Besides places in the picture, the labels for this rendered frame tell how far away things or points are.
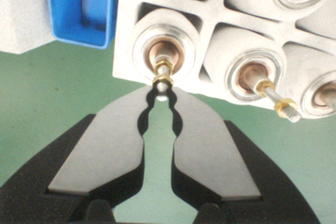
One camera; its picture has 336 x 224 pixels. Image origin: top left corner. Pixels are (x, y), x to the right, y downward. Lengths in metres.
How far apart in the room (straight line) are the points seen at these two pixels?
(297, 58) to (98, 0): 0.42
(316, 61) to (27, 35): 0.45
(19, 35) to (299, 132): 0.82
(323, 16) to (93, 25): 0.44
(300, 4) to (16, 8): 0.38
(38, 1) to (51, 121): 0.41
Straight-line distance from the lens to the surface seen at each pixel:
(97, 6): 0.48
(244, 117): 0.62
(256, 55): 0.24
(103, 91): 0.55
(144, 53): 0.21
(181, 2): 0.28
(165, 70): 0.16
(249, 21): 0.30
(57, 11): 0.41
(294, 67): 0.31
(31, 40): 0.40
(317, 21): 0.34
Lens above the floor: 0.46
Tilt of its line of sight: 60 degrees down
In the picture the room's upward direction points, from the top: 180 degrees clockwise
